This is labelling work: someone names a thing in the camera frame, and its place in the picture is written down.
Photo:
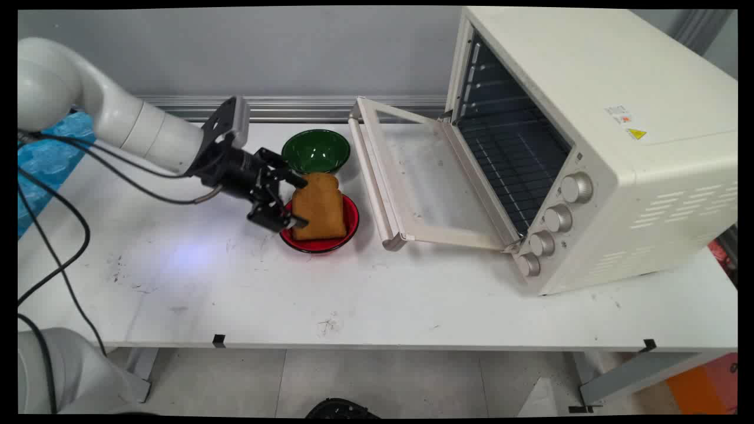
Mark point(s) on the aluminium rail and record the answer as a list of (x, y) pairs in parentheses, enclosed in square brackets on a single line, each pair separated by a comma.
[(294, 108)]

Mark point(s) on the white oven door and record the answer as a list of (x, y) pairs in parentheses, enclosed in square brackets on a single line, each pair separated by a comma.
[(419, 176)]

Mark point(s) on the red plate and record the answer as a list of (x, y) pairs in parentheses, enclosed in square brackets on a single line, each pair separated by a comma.
[(330, 232)]

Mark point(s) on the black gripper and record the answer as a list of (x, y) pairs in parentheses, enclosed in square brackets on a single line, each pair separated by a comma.
[(235, 171)]

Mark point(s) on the orange box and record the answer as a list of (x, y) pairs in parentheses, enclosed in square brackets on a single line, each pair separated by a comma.
[(704, 386)]

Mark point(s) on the green bowl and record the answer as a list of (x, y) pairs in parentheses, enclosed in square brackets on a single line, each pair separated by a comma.
[(316, 151)]

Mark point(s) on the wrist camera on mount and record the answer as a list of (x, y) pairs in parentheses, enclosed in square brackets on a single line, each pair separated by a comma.
[(231, 121)]

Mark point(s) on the blue plastic bag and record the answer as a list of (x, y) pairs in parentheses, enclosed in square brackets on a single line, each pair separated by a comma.
[(50, 159)]

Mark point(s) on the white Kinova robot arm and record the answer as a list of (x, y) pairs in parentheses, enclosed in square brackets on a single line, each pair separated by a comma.
[(123, 121)]

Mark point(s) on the black tape piece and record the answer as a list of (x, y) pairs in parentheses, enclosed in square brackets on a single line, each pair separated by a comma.
[(218, 340), (649, 345)]

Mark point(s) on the brown toast bread slice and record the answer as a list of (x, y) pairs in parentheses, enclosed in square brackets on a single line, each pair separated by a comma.
[(318, 207)]

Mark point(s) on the white toaster oven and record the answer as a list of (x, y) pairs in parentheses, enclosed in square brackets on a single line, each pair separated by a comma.
[(612, 135)]

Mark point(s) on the grey table leg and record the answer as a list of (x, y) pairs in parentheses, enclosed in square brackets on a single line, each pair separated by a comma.
[(140, 368), (642, 377)]

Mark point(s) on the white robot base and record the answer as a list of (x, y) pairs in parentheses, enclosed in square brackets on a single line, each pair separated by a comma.
[(65, 374)]

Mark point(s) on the metal oven rack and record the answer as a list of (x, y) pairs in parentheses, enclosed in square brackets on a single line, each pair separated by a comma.
[(511, 171)]

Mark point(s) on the black round object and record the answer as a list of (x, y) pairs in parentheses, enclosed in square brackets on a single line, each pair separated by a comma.
[(340, 408)]

